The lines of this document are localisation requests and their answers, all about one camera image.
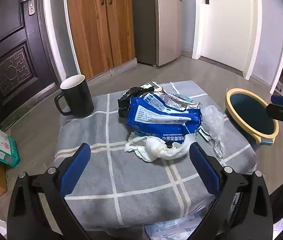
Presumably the grey checked blanket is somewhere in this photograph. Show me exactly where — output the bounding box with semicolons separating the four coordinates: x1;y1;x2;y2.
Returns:
54;80;257;233

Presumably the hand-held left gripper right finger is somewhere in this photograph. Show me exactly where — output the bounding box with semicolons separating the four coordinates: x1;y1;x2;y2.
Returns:
189;142;274;240

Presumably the wooden cabinet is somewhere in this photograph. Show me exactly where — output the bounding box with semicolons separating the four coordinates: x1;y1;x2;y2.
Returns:
65;0;137;81

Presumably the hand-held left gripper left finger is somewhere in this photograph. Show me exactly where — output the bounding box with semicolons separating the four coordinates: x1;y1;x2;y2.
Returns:
7;142;93;240

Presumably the blue wet wipes packet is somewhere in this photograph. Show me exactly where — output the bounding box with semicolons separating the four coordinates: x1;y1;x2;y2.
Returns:
125;92;203;143

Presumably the silver foil wrapper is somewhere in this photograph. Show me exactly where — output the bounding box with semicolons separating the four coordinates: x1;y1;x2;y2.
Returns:
161;92;201;112

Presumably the black mug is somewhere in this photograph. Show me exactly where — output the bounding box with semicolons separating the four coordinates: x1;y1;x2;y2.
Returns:
55;75;95;118

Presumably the black striped wrapper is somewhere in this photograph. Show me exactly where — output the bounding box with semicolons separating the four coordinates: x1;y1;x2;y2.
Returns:
141;81;165;93

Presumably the refrigerator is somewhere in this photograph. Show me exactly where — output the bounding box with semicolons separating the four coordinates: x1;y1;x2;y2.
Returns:
131;0;184;67

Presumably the silver door lock handle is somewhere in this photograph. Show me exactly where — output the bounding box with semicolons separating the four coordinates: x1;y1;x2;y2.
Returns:
22;0;36;16

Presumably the crumpled white tissue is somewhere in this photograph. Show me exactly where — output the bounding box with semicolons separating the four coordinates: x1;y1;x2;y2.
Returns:
125;132;197;163

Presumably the clear plastic wrap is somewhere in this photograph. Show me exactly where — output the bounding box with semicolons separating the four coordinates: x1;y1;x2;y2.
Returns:
201;105;226;159

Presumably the light blue printed cloth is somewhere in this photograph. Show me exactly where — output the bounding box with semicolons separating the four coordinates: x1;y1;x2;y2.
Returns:
144;205;215;240

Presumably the dark entrance door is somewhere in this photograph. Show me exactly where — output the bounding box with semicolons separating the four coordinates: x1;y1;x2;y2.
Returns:
0;0;62;131

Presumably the blue bin with yellow rim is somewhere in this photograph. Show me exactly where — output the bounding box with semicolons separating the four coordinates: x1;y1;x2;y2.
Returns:
225;88;280;153

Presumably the black plastic bag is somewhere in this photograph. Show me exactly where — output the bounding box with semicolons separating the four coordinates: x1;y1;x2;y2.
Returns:
118;86;147;118

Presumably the white door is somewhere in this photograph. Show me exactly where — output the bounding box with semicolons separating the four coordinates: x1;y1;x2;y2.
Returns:
191;0;262;78

